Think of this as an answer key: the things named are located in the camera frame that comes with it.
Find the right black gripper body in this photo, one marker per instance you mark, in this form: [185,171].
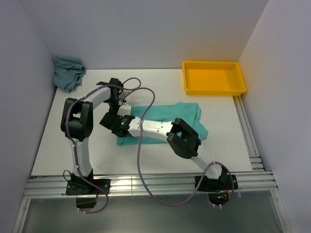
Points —
[116,116]

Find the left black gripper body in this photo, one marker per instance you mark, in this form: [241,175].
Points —
[113,103]

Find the teal green t-shirt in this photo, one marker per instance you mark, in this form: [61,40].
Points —
[189,112]

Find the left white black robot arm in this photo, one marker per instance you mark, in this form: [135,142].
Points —
[77,125]

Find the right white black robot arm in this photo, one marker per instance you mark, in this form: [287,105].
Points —
[183,140]

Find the crumpled grey-blue t-shirt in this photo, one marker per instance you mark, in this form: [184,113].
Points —
[68,72]

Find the yellow plastic tray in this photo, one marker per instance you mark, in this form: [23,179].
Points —
[213,78]

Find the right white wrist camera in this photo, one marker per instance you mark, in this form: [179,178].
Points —
[124,109]

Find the aluminium front rail frame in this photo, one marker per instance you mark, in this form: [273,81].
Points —
[159,184]

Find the aluminium right side rail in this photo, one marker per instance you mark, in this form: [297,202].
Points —
[247,128]

